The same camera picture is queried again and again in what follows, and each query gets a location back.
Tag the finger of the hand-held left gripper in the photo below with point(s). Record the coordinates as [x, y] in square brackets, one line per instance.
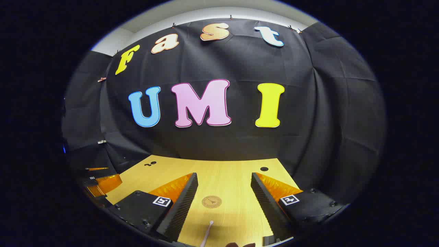
[97, 169]
[108, 183]

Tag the pale pink toothbrush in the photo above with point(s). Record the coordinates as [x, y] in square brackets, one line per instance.
[206, 235]

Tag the round cork coaster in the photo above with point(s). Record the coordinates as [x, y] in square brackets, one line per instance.
[211, 201]

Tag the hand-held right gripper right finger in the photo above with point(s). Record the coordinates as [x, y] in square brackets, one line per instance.
[265, 206]

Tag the light wooden desktop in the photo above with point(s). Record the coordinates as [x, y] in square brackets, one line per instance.
[226, 178]

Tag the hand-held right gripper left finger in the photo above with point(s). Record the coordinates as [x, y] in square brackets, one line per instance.
[183, 206]

